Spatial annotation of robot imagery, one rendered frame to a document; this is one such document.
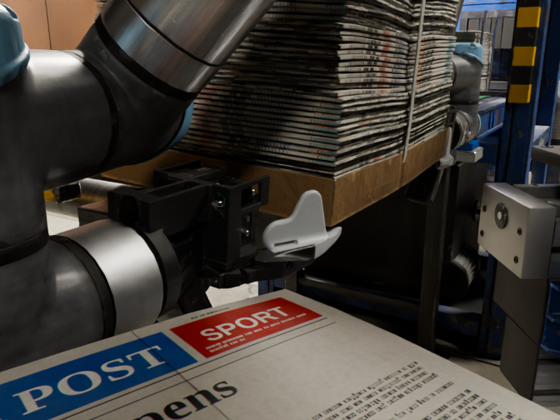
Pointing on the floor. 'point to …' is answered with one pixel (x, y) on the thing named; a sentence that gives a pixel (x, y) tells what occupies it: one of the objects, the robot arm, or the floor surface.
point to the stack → (257, 372)
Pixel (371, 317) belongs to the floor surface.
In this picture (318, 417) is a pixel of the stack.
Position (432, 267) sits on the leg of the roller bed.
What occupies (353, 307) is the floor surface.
